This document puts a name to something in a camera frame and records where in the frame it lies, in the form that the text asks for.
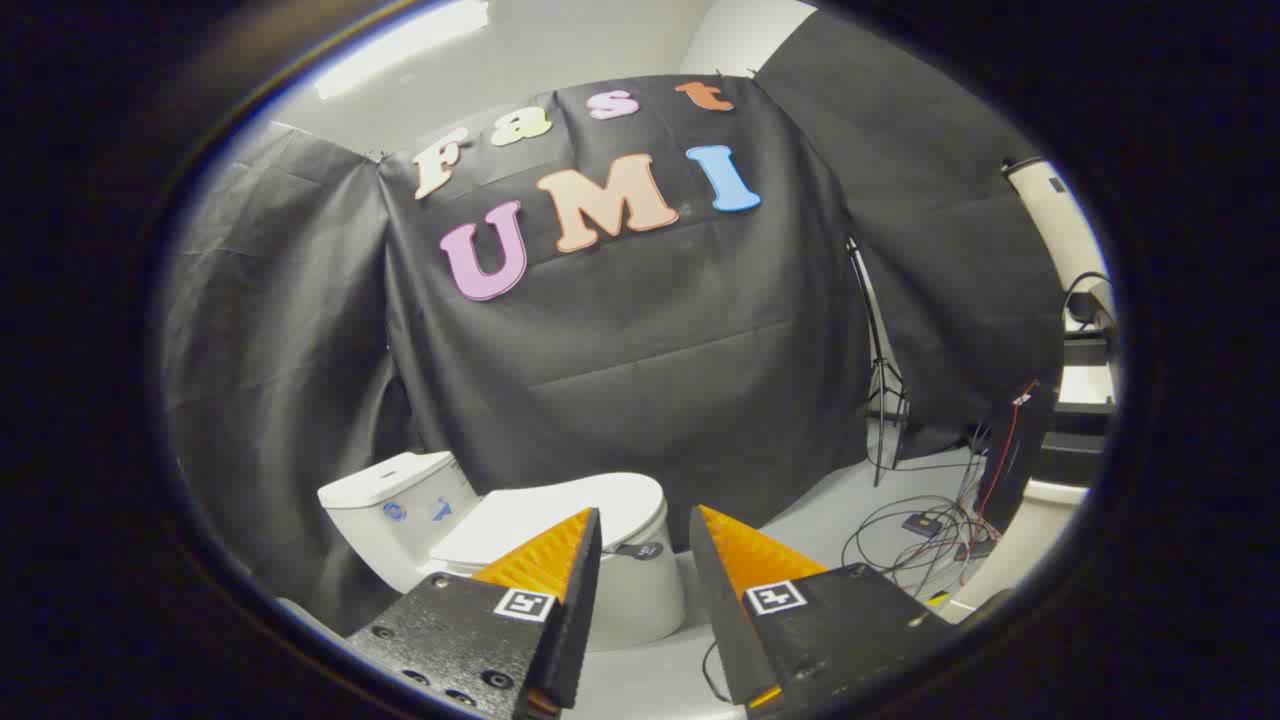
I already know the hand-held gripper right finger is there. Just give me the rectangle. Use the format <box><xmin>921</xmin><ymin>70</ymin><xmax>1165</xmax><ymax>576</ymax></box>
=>
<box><xmin>688</xmin><ymin>504</ymin><xmax>961</xmax><ymax>716</ymax></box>

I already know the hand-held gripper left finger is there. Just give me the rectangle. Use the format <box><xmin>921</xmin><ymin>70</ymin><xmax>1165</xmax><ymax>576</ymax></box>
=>
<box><xmin>345</xmin><ymin>507</ymin><xmax>604</xmax><ymax>720</ymax></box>

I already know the white toilet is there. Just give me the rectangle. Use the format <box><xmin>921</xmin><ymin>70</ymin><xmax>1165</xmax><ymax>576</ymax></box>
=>
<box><xmin>318</xmin><ymin>452</ymin><xmax>688</xmax><ymax>653</ymax></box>

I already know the black tripod light stand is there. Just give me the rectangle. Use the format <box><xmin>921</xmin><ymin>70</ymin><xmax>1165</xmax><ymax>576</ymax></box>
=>
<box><xmin>846</xmin><ymin>238</ymin><xmax>913</xmax><ymax>489</ymax></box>

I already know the white rounded furniture piece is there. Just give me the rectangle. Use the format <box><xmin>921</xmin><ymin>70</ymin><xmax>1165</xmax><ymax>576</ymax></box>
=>
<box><xmin>948</xmin><ymin>480</ymin><xmax>1089</xmax><ymax>616</ymax></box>

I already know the black cabinet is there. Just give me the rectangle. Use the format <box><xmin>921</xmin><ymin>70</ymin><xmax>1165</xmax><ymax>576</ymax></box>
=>
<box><xmin>985</xmin><ymin>382</ymin><xmax>1059</xmax><ymax>531</ymax></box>

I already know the black and white shelf unit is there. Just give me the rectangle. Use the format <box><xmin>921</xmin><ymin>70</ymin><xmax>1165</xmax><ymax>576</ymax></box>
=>
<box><xmin>1040</xmin><ymin>272</ymin><xmax>1119</xmax><ymax>489</ymax></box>

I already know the tangle of black floor cables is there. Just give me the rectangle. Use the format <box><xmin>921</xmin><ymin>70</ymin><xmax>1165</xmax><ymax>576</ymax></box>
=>
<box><xmin>840</xmin><ymin>425</ymin><xmax>1003</xmax><ymax>603</ymax></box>

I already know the red cable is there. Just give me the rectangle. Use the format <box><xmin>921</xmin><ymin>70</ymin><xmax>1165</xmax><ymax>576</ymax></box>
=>
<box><xmin>975</xmin><ymin>380</ymin><xmax>1041</xmax><ymax>521</ymax></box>

